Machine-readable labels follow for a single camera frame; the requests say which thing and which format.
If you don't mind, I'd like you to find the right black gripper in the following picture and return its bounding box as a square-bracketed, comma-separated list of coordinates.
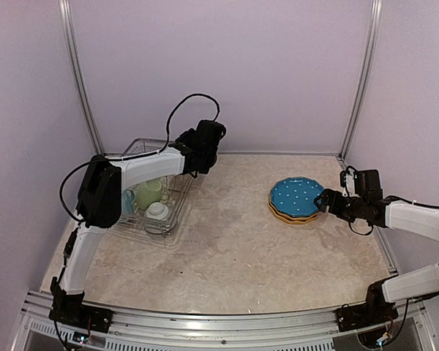
[314, 189, 367, 222]

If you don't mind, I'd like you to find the yellow dotted plate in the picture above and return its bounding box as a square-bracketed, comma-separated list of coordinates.
[268, 203, 317, 219]
[271, 211, 318, 225]

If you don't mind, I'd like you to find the blue dotted plate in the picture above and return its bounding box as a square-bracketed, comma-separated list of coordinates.
[269, 177, 324, 216]

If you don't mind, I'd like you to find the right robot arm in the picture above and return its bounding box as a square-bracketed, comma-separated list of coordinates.
[314, 189, 439, 325]

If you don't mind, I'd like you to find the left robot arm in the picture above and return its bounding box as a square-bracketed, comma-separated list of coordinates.
[49, 118, 226, 331]

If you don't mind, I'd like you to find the green ceramic mug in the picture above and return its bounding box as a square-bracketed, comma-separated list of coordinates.
[135, 178, 169, 211]

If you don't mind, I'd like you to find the white patterned bowl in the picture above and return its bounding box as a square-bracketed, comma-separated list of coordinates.
[144, 202, 169, 221]

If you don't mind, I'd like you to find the light blue mug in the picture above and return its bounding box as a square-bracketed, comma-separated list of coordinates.
[121, 189, 135, 215]

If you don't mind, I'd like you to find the metal wire dish rack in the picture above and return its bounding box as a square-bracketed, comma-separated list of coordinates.
[113, 138, 194, 237]

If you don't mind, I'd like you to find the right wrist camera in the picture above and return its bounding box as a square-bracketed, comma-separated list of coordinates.
[339, 165, 381, 197]

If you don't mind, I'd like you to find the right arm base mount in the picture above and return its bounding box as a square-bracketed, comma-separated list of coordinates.
[335, 303, 399, 332]

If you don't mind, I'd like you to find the aluminium front rail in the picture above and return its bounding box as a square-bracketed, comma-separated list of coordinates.
[9, 290, 437, 350]

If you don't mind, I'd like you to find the left aluminium frame post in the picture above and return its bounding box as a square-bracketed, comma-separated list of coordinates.
[59, 0, 104, 154]

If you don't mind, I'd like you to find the aluminium frame post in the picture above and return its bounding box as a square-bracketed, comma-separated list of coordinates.
[339, 0, 383, 162]
[59, 0, 104, 154]

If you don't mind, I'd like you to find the right aluminium frame post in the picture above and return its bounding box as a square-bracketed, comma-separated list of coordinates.
[339, 0, 383, 162]

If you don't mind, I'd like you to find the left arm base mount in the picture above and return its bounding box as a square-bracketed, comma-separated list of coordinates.
[49, 304, 113, 333]

